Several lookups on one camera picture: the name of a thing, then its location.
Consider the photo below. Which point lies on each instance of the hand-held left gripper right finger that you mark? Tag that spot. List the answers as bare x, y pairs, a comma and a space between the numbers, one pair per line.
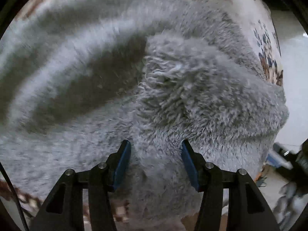
190, 166

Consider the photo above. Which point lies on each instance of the brown checked blanket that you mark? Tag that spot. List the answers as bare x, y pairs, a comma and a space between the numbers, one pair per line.
24, 198

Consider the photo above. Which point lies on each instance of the grey blurred cloth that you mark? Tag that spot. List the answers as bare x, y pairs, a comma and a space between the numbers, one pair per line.
287, 202

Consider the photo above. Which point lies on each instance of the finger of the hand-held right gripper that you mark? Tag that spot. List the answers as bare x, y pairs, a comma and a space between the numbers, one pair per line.
284, 157

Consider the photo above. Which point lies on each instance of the grey fluffy pants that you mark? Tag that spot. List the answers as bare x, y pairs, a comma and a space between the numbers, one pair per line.
168, 89

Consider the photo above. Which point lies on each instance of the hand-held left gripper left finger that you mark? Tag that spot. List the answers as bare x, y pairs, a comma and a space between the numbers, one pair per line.
122, 163

